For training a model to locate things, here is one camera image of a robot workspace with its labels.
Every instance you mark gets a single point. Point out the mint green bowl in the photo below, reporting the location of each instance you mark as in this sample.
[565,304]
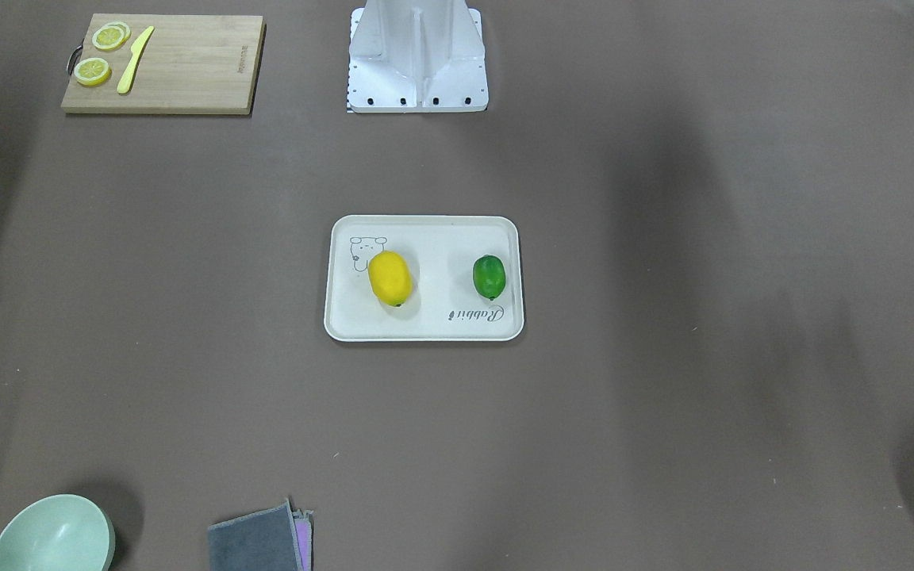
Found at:
[60,532]

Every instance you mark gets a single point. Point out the upper lemon slice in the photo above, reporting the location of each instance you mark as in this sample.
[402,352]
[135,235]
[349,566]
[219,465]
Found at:
[111,35]

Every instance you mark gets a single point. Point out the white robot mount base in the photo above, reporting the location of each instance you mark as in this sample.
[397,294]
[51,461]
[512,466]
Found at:
[416,57]

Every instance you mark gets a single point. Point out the lower lemon slice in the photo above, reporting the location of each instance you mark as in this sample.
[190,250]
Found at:
[92,71]

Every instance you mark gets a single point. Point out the grey folded cloth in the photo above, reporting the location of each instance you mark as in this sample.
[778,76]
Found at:
[263,540]

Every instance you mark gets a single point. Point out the yellow plastic knife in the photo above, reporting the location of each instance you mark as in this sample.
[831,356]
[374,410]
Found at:
[136,51]

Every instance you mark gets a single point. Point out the purple cloth underneath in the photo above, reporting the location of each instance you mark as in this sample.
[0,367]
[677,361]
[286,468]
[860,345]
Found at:
[304,530]

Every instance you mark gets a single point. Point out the green lime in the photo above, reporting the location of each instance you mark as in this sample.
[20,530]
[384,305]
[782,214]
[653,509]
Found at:
[488,277]

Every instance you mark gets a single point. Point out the white rabbit print tray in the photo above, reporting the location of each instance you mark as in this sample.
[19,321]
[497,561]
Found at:
[440,252]

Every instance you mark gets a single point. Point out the yellow lemon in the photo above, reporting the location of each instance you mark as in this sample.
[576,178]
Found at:
[390,278]

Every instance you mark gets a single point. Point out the bamboo cutting board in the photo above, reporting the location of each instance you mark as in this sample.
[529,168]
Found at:
[194,64]

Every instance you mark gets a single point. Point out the lemon slice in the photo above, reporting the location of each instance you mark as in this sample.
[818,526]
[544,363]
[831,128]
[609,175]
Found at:
[92,71]
[111,35]

